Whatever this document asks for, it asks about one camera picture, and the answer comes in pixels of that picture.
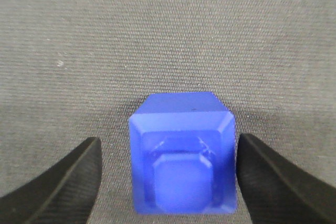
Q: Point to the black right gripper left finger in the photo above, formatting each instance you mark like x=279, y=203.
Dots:
x=65, y=193

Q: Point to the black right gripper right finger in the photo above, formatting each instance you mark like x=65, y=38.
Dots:
x=277, y=191

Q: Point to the small blue plastic part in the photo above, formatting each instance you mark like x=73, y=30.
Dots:
x=183, y=155

